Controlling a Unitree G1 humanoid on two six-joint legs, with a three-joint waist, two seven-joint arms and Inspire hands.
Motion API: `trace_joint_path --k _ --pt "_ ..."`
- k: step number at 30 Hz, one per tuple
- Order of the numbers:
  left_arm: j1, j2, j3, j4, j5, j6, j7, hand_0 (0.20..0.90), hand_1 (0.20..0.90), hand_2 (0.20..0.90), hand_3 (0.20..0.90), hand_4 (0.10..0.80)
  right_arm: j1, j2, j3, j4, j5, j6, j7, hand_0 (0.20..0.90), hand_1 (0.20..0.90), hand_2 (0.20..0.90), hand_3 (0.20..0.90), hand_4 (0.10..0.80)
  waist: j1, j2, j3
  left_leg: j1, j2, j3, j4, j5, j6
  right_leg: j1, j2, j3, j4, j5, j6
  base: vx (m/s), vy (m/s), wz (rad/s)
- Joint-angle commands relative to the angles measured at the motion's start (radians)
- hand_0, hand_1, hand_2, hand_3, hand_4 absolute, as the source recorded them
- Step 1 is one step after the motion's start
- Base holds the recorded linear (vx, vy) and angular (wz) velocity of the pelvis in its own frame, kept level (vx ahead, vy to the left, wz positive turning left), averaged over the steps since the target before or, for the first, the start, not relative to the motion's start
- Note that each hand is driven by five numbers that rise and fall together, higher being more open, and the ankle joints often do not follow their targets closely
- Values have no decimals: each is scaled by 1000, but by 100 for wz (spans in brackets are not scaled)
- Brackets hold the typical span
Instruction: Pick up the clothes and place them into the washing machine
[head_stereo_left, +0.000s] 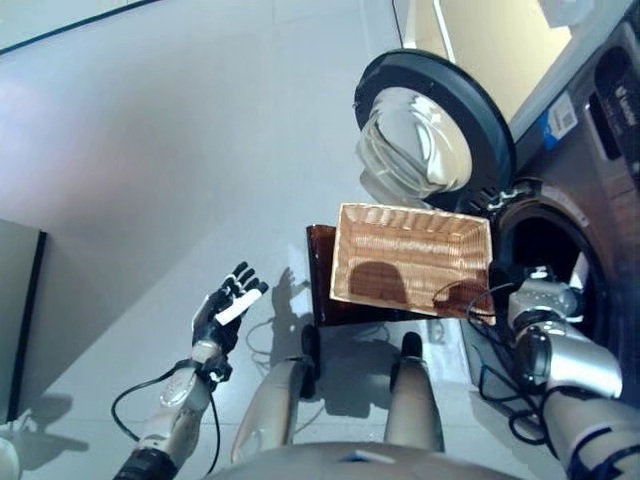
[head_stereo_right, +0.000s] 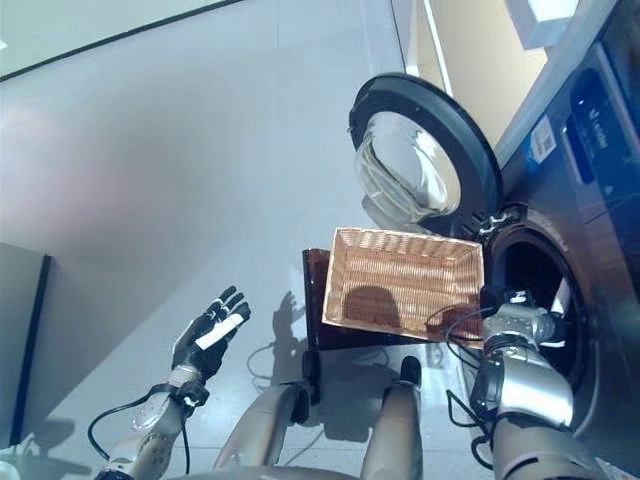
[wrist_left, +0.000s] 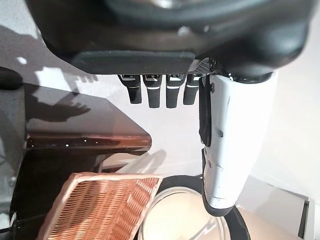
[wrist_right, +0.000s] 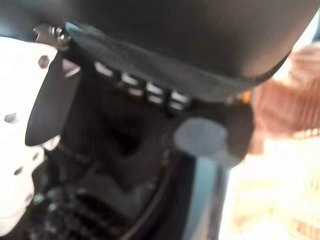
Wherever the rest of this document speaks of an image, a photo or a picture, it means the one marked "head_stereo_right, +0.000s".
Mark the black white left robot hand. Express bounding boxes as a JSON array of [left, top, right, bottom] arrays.
[[172, 284, 253, 386]]

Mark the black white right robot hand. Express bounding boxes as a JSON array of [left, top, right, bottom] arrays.
[[542, 282, 572, 350]]

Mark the grey front-load washing machine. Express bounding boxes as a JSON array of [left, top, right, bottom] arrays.
[[469, 29, 640, 480]]

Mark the round glass washing machine door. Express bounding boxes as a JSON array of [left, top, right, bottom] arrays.
[[347, 72, 504, 232]]

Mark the black left robot foot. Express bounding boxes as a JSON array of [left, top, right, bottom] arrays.
[[301, 349, 322, 407]]

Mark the black robot foot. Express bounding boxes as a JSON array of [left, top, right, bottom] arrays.
[[301, 349, 322, 407], [399, 355, 424, 389]]

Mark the amber translucent acrylic stool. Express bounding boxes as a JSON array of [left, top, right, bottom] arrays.
[[300, 248, 432, 353]]

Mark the silver robot torso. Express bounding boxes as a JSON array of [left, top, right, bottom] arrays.
[[189, 464, 366, 480]]

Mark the black right robot foot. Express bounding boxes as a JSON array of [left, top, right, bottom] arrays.
[[399, 355, 424, 389]]

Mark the rectangular wicker laundry basket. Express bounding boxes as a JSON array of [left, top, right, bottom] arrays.
[[322, 226, 486, 350]]

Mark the blue white label sticker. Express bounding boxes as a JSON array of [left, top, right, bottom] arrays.
[[529, 116, 559, 162]]

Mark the dark baseboard strip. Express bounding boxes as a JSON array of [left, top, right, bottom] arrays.
[[9, 253, 53, 447]]

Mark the silver right robot leg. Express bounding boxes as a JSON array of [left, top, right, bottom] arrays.
[[359, 382, 427, 480]]

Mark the white looped floor cable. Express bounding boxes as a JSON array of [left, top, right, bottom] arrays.
[[246, 341, 282, 382]]

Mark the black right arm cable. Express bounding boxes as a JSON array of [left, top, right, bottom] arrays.
[[426, 304, 502, 472]]

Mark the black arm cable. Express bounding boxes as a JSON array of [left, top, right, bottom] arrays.
[[426, 304, 502, 472], [87, 393, 192, 475]]

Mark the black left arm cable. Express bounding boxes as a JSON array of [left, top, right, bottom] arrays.
[[87, 393, 192, 475]]

